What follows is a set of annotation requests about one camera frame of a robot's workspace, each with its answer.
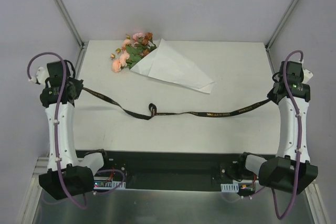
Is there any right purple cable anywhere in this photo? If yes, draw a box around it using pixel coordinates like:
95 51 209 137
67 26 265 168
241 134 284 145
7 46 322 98
271 50 306 220

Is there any aluminium frame post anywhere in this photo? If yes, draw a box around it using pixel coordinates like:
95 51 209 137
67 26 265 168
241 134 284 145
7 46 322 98
265 0 300 52
54 0 85 49

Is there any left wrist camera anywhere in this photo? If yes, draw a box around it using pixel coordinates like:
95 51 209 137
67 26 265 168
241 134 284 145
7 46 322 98
28 67 49 87

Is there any peach rose stem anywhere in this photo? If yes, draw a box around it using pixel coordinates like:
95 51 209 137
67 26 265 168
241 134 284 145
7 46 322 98
131 33 145 44
110 51 142 73

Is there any pink rose stem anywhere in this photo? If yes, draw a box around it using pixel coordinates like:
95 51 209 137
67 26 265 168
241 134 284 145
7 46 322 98
115 34 140 59

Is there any left aluminium frame post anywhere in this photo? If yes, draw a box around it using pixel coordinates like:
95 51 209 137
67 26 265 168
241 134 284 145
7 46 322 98
54 0 85 49

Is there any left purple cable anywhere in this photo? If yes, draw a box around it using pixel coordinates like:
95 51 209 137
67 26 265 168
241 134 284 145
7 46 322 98
27 52 125 210

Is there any purple cable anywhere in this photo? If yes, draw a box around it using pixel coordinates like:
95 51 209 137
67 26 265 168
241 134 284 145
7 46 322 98
27 52 125 210
271 50 306 220

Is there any aluminium rail profile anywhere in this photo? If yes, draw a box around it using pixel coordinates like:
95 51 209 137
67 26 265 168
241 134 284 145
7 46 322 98
32 157 49 178

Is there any cable duct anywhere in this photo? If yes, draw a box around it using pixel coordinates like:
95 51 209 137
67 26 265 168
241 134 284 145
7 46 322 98
93 180 126 190
220 183 239 193

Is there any black printed ribbon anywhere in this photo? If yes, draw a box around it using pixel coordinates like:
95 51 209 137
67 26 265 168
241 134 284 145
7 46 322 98
83 87 271 121

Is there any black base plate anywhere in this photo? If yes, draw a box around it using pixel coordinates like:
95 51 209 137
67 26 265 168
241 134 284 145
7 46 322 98
91 150 263 190

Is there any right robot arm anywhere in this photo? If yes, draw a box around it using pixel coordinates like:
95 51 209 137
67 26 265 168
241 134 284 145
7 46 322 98
226 61 318 194

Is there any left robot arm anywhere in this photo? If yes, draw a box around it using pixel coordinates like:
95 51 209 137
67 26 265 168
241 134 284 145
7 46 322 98
37 60 111 200

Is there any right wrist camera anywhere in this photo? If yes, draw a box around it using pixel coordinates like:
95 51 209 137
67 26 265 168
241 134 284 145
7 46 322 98
301 60 313 84

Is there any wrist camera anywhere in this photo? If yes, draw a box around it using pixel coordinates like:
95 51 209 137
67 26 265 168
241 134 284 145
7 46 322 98
301 60 313 84
28 67 49 87

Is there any right cable duct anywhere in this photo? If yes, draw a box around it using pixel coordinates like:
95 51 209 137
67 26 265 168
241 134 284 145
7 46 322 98
220 183 239 193

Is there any left cable duct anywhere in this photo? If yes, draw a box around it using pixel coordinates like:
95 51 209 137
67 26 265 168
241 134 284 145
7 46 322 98
93 180 126 190

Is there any right aluminium frame post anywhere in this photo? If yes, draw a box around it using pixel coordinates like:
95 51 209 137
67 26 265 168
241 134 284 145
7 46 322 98
265 0 300 52

